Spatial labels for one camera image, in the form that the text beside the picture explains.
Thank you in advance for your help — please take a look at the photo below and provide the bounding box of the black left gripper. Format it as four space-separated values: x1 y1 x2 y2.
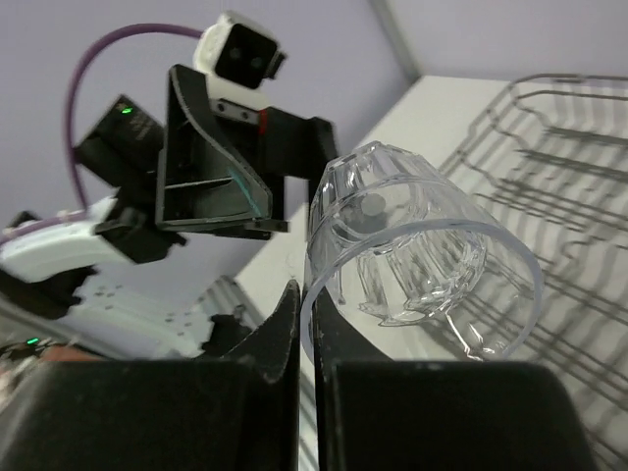
155 65 339 240

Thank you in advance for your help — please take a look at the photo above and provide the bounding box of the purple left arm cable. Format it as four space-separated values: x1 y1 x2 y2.
0 23 205 241

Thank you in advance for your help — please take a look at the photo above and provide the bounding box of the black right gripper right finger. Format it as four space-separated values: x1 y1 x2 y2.
312 292 596 470

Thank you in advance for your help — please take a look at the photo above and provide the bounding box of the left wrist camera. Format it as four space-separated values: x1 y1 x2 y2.
193 10 287 125

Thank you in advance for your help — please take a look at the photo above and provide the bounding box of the aluminium frame post left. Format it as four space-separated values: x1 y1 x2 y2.
370 0 422 83

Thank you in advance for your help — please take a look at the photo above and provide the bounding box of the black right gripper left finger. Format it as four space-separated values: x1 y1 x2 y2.
1 281 300 470

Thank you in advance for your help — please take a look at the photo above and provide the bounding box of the grey wire dish rack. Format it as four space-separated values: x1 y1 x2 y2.
441 74 627 470

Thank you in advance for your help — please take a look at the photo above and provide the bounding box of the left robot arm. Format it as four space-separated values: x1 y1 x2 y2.
1 65 337 359

